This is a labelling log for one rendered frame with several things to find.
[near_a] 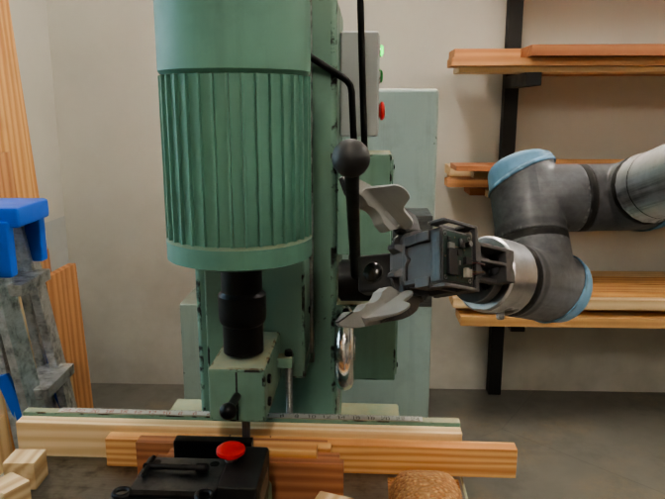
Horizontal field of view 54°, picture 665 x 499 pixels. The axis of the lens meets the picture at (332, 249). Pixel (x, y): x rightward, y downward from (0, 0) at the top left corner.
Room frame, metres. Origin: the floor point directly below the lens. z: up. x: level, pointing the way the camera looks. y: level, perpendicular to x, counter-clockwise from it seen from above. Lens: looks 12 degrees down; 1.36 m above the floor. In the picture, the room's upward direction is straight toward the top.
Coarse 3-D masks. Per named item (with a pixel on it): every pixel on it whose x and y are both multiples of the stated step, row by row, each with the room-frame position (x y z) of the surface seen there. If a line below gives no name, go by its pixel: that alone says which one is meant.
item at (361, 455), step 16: (112, 432) 0.80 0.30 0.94; (128, 432) 0.80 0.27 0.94; (112, 448) 0.78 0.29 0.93; (128, 448) 0.78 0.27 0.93; (336, 448) 0.76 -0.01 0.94; (352, 448) 0.76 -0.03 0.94; (368, 448) 0.76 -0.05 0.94; (384, 448) 0.76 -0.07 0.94; (400, 448) 0.76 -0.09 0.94; (416, 448) 0.76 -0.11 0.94; (432, 448) 0.76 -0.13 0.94; (448, 448) 0.76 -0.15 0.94; (464, 448) 0.76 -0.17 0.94; (480, 448) 0.76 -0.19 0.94; (496, 448) 0.76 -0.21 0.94; (512, 448) 0.76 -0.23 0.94; (112, 464) 0.78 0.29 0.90; (128, 464) 0.78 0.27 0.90; (352, 464) 0.76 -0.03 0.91; (368, 464) 0.76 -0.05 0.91; (384, 464) 0.76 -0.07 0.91; (400, 464) 0.76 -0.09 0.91; (416, 464) 0.76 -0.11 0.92; (432, 464) 0.76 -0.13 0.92; (448, 464) 0.76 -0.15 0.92; (464, 464) 0.76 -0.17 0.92; (480, 464) 0.75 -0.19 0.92; (496, 464) 0.75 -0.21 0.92; (512, 464) 0.75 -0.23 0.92
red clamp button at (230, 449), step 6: (222, 444) 0.61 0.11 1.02; (228, 444) 0.61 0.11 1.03; (234, 444) 0.61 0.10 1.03; (240, 444) 0.61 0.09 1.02; (216, 450) 0.61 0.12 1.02; (222, 450) 0.60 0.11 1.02; (228, 450) 0.60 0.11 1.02; (234, 450) 0.60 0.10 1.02; (240, 450) 0.60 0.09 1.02; (222, 456) 0.60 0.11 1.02; (228, 456) 0.60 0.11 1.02; (234, 456) 0.60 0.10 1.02
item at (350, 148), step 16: (352, 144) 0.58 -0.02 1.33; (336, 160) 0.58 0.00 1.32; (352, 160) 0.57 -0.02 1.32; (368, 160) 0.58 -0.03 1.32; (352, 176) 0.58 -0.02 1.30; (352, 192) 0.64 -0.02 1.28; (352, 208) 0.67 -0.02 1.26; (352, 224) 0.71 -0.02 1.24; (352, 240) 0.75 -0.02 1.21; (352, 256) 0.80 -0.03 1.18; (352, 272) 0.86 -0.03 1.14; (352, 288) 0.88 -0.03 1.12
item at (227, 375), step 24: (264, 336) 0.85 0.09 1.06; (216, 360) 0.76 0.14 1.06; (240, 360) 0.76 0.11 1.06; (264, 360) 0.76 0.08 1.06; (216, 384) 0.73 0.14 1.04; (240, 384) 0.73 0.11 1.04; (264, 384) 0.73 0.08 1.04; (216, 408) 0.73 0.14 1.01; (240, 408) 0.73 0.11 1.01; (264, 408) 0.73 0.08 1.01
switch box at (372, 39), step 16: (352, 32) 1.04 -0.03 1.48; (368, 32) 1.04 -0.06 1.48; (352, 48) 1.04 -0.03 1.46; (368, 48) 1.04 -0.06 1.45; (352, 64) 1.04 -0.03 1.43; (368, 64) 1.04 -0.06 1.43; (352, 80) 1.04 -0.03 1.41; (368, 80) 1.04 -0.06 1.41; (368, 96) 1.04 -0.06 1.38; (368, 112) 1.04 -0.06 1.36; (368, 128) 1.04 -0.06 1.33
